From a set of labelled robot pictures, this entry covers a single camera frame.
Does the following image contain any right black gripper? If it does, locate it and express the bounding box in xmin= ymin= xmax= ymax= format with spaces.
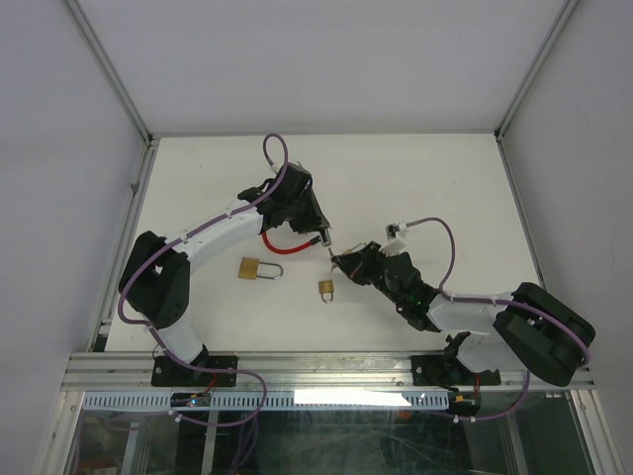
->
xmin=331 ymin=240 xmax=406 ymax=309

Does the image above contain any silver key bunch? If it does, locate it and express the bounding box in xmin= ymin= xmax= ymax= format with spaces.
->
xmin=328 ymin=242 xmax=366 ymax=279

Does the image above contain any red cable lock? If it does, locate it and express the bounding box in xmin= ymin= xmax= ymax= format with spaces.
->
xmin=261 ymin=228 xmax=327 ymax=256

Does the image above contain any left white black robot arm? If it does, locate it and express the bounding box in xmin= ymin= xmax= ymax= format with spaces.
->
xmin=119 ymin=163 xmax=331 ymax=385

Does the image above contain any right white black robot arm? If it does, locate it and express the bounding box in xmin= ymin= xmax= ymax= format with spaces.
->
xmin=330 ymin=241 xmax=595 ymax=387

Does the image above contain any small brass padlock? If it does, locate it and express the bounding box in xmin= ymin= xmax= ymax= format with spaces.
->
xmin=318 ymin=279 xmax=334 ymax=304

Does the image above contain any large brass padlock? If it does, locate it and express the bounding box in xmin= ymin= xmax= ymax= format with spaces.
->
xmin=237 ymin=257 xmax=285 ymax=281

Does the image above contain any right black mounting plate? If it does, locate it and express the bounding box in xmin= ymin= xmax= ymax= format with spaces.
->
xmin=409 ymin=354 xmax=500 ymax=390

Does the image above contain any black mounting plate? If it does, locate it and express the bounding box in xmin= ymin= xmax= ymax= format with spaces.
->
xmin=150 ymin=355 xmax=238 ymax=388
xmin=409 ymin=354 xmax=500 ymax=390

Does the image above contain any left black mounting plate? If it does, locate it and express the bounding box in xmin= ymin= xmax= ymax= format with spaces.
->
xmin=150 ymin=355 xmax=238 ymax=388

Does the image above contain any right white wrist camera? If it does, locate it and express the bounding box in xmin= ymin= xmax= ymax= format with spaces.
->
xmin=382 ymin=222 xmax=407 ymax=256

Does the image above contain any white slotted cable duct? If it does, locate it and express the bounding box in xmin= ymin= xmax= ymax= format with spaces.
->
xmin=82 ymin=389 xmax=449 ymax=413

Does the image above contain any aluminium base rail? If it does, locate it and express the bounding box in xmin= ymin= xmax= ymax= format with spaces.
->
xmin=59 ymin=349 xmax=594 ymax=395

